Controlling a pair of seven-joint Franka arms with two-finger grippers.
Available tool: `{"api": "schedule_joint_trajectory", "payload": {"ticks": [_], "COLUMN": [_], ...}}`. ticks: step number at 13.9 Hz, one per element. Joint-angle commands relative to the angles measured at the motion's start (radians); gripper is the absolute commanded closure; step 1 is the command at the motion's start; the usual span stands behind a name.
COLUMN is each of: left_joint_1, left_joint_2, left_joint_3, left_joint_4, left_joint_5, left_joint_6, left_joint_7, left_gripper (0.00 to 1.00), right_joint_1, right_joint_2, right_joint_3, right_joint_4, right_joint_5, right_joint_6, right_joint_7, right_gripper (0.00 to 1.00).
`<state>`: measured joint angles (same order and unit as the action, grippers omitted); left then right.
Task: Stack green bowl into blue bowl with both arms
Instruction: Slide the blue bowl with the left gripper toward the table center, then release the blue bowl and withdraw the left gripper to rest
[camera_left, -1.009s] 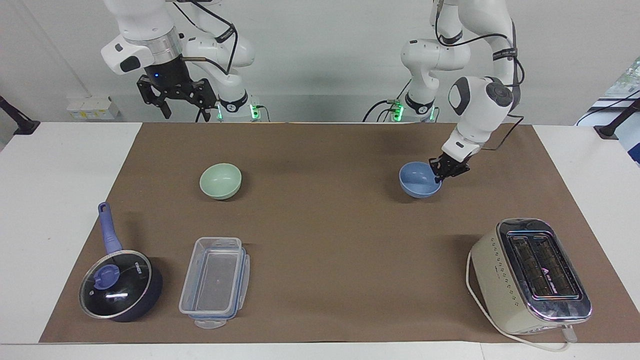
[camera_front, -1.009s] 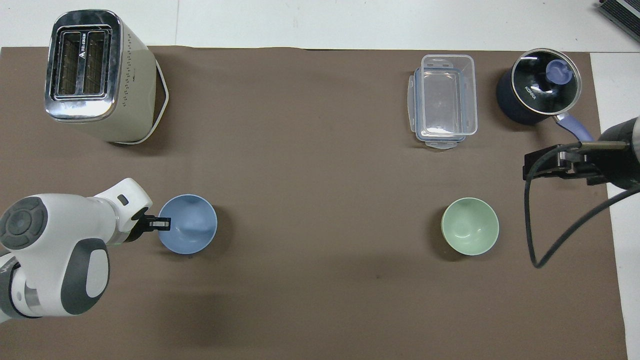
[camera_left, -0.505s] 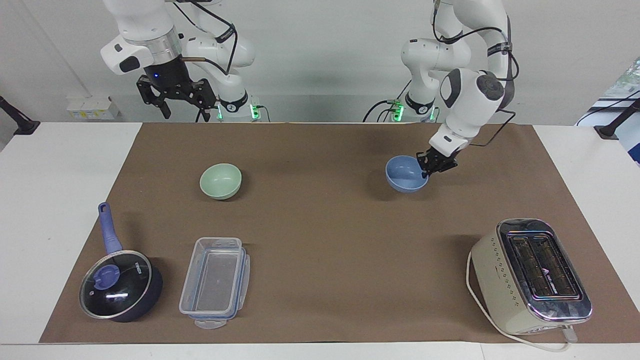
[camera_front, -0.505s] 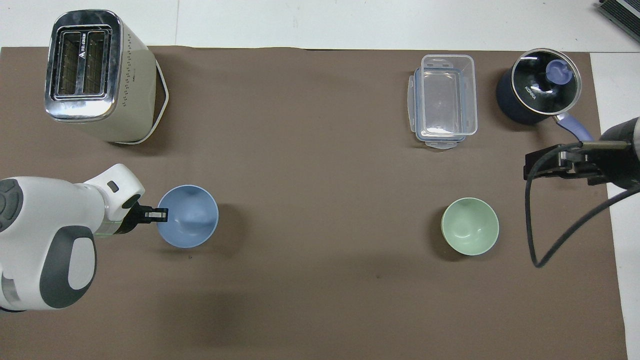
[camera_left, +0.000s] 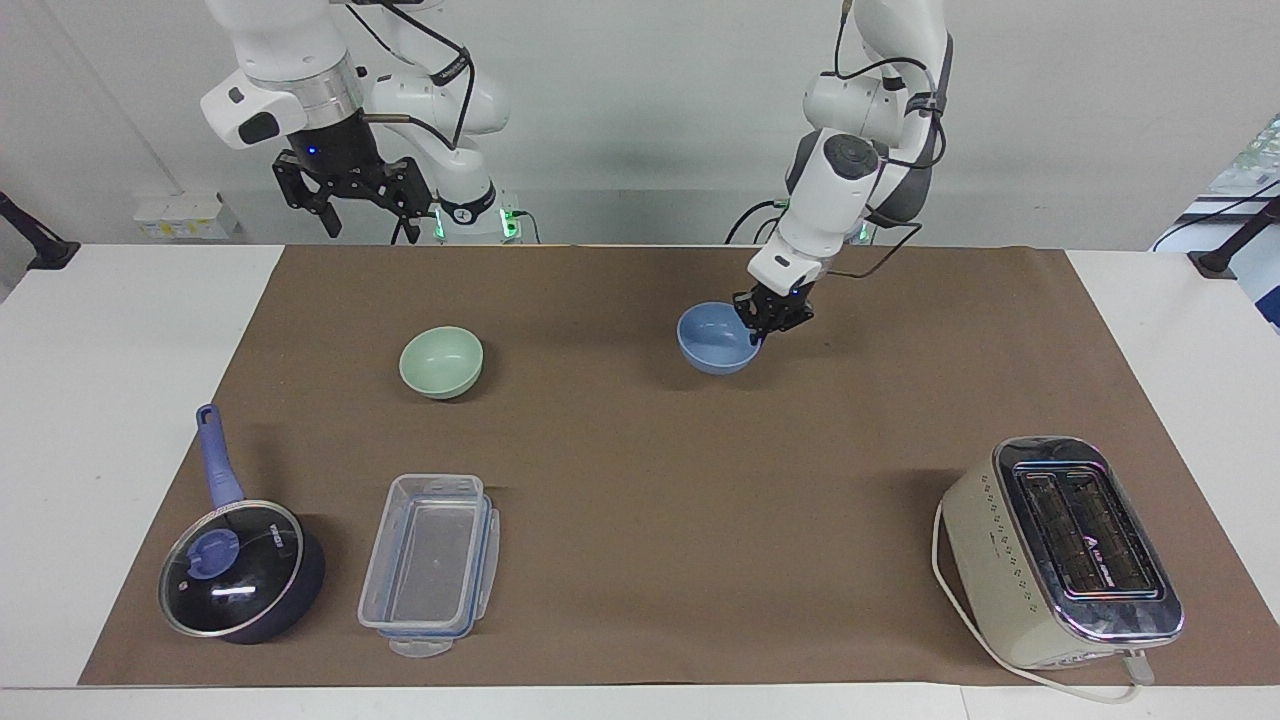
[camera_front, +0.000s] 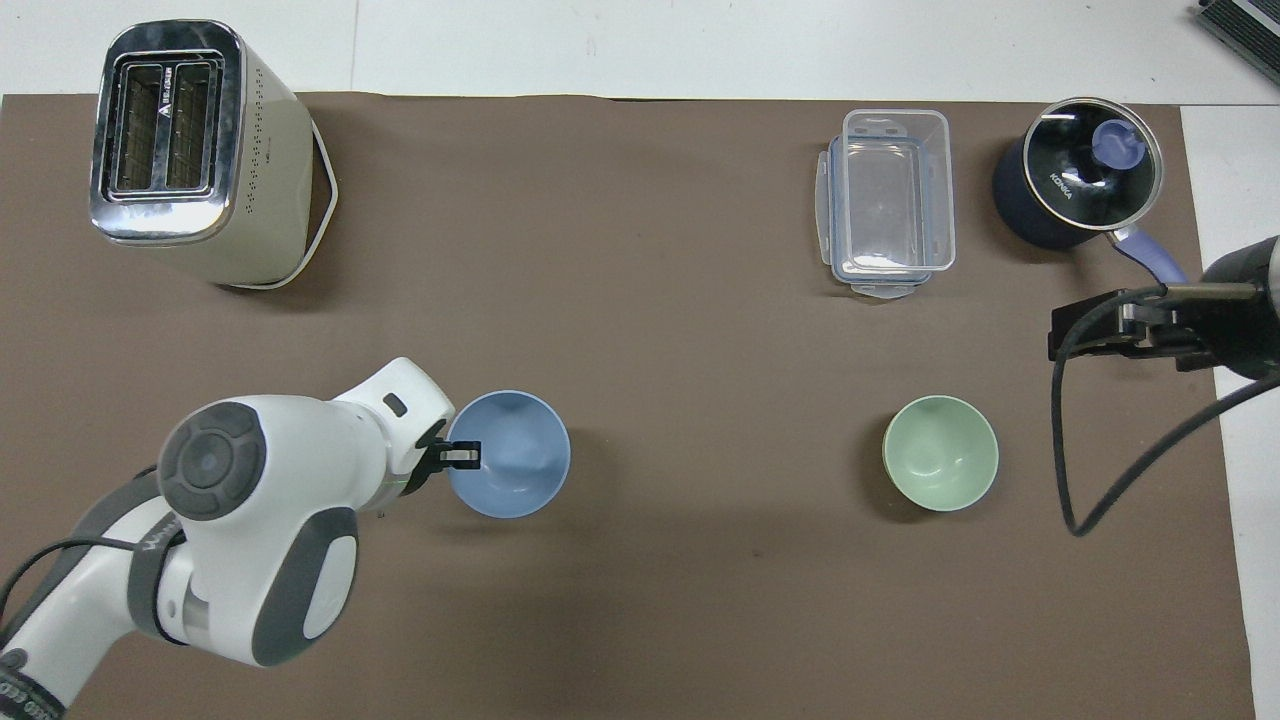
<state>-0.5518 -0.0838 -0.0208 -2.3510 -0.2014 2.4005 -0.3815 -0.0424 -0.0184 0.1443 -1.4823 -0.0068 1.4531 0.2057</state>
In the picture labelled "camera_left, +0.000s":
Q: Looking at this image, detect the cream toaster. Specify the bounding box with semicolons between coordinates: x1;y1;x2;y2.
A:
941;435;1187;672

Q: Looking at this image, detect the white toaster cord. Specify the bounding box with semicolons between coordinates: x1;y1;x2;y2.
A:
931;500;1157;705

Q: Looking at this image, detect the black cable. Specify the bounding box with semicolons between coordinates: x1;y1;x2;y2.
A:
832;0;948;171
725;198;793;246
826;205;924;281
344;0;477;153

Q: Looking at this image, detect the blue bowl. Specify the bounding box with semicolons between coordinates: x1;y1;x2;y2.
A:
677;302;767;376

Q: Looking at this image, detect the glass lid with blue knob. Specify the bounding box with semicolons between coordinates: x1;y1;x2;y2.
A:
158;500;304;638

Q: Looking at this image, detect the blue saucepan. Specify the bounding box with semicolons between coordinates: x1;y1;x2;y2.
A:
160;404;327;645

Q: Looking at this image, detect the green bowl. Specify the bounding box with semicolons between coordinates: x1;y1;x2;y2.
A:
399;326;485;401

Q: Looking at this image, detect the black stand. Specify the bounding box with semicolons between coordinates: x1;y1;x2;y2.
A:
0;190;81;272
1188;195;1280;280

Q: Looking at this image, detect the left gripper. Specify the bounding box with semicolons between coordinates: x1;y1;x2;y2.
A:
732;282;817;347

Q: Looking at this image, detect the clear plastic container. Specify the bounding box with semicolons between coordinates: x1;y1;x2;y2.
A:
357;473;501;659

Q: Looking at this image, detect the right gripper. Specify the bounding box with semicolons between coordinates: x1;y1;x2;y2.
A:
272;108;438;244

